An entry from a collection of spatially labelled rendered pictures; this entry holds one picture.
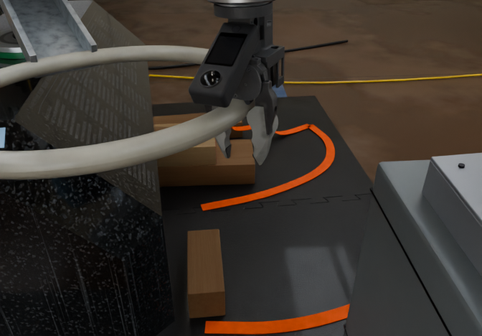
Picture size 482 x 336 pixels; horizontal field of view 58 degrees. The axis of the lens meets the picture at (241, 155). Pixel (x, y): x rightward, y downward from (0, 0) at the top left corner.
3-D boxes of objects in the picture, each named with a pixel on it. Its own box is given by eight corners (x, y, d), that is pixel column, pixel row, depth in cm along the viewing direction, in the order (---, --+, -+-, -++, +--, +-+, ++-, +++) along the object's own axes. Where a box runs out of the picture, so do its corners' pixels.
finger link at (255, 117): (291, 150, 63) (280, 88, 59) (275, 169, 58) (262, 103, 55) (271, 149, 64) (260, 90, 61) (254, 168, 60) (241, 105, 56)
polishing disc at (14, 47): (-32, 47, 111) (-34, 42, 111) (30, 25, 128) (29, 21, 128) (32, 57, 105) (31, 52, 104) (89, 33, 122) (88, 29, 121)
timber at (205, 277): (225, 315, 145) (224, 291, 138) (189, 319, 143) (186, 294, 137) (219, 251, 170) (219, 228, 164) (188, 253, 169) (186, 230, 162)
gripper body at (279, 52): (286, 87, 61) (287, -3, 55) (260, 109, 54) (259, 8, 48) (237, 81, 64) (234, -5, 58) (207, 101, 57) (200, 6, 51)
